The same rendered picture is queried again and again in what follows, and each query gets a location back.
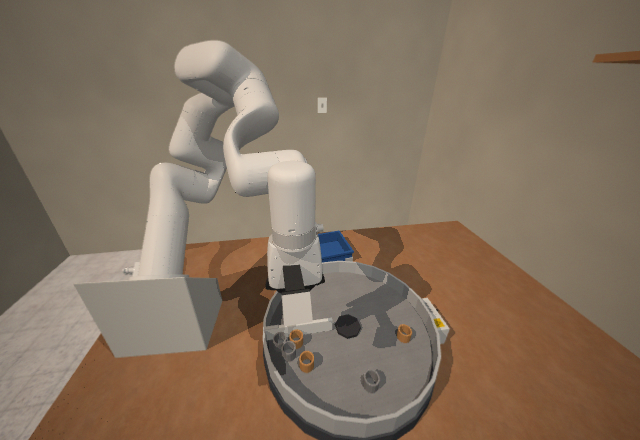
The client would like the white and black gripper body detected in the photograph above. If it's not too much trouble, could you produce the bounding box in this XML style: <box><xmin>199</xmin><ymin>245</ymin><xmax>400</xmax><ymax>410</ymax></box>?
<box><xmin>267</xmin><ymin>234</ymin><xmax>322</xmax><ymax>289</ymax></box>

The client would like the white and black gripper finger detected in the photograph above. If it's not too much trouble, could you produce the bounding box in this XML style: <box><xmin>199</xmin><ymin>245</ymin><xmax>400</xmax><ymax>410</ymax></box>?
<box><xmin>265</xmin><ymin>278</ymin><xmax>285</xmax><ymax>294</ymax></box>
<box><xmin>304</xmin><ymin>273</ymin><xmax>325</xmax><ymax>290</ymax></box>

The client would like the grey metal bushing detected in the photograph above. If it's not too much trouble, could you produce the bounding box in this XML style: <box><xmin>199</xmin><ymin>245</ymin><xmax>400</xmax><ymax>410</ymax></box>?
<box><xmin>273</xmin><ymin>332</ymin><xmax>287</xmax><ymax>352</ymax></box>
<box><xmin>363</xmin><ymin>369</ymin><xmax>380</xmax><ymax>393</ymax></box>
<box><xmin>281</xmin><ymin>341</ymin><xmax>296</xmax><ymax>362</ymax></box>

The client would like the bronze bushing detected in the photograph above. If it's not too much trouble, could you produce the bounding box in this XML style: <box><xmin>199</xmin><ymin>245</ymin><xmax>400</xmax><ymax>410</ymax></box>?
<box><xmin>289</xmin><ymin>330</ymin><xmax>303</xmax><ymax>349</ymax></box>
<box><xmin>397</xmin><ymin>324</ymin><xmax>412</xmax><ymax>343</ymax></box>
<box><xmin>299</xmin><ymin>351</ymin><xmax>314</xmax><ymax>373</ymax></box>

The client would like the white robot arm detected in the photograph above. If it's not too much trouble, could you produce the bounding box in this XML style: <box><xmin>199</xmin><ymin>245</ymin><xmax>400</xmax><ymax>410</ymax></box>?
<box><xmin>122</xmin><ymin>40</ymin><xmax>323</xmax><ymax>326</ymax></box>

